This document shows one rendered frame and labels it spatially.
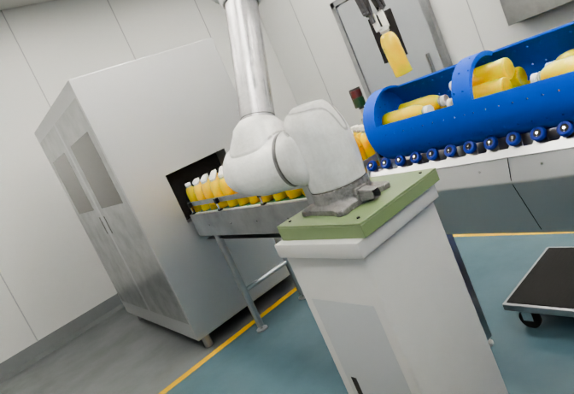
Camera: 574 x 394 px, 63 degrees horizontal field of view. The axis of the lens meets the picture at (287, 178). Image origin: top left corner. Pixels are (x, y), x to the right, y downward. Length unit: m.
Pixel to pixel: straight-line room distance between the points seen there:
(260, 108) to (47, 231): 4.43
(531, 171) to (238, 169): 0.86
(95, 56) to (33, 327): 3.02
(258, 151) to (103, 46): 4.98
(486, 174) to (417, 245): 0.51
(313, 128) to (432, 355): 0.62
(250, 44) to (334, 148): 0.43
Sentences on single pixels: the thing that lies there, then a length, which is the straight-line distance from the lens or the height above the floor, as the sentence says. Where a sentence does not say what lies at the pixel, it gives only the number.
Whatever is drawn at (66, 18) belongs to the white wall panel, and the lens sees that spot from 6.13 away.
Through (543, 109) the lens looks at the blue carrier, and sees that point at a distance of 1.48.
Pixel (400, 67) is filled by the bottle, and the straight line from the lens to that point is 1.94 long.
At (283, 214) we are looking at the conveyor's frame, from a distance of 2.33.
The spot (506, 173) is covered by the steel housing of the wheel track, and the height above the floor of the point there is 0.87.
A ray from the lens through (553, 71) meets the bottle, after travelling 1.49.
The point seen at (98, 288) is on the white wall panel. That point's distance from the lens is 5.67.
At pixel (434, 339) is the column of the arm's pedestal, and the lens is 1.26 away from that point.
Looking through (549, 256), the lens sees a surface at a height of 0.15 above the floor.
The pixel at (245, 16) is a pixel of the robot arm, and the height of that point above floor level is 1.61.
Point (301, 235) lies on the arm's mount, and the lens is 1.21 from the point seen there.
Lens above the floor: 1.34
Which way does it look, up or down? 9 degrees down
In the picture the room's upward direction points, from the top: 24 degrees counter-clockwise
